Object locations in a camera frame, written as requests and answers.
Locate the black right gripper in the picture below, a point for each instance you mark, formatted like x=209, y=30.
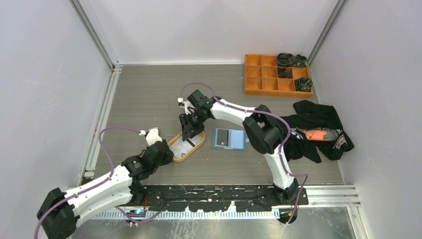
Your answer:
x=186, y=132

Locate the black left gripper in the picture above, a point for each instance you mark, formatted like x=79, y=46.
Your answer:
x=168, y=158

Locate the white striped card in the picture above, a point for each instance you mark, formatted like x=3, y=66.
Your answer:
x=195, y=141

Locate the orange oval plastic tray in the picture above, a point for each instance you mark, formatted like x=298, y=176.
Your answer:
x=192, y=149

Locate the blue leather card holder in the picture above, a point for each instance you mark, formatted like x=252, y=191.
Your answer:
x=237, y=140

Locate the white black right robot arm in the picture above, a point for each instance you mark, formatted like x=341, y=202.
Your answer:
x=266, y=132

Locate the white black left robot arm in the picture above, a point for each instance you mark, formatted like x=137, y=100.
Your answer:
x=61, y=213

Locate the silver VIP card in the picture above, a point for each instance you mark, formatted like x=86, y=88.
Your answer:
x=180, y=148

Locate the orange compartment organizer box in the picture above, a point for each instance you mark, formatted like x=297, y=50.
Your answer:
x=261, y=78

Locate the black sock in compartment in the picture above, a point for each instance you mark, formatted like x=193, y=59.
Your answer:
x=285, y=72

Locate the dark rolled sock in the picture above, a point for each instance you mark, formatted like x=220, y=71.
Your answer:
x=286, y=60

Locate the black t-shirt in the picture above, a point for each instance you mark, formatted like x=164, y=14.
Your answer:
x=315, y=128

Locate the green black rolled sock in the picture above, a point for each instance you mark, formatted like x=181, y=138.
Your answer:
x=303, y=84

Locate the green patterned rolled sock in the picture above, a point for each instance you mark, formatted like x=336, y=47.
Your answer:
x=301, y=61

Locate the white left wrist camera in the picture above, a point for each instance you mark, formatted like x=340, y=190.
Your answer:
x=151, y=136

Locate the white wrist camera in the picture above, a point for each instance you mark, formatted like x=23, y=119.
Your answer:
x=151, y=136
x=186, y=106

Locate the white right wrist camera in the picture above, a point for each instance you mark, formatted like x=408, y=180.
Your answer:
x=186, y=106

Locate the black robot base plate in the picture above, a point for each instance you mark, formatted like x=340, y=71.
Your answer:
x=216, y=198

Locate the aluminium frame rail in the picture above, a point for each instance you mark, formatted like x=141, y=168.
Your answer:
x=331, y=196

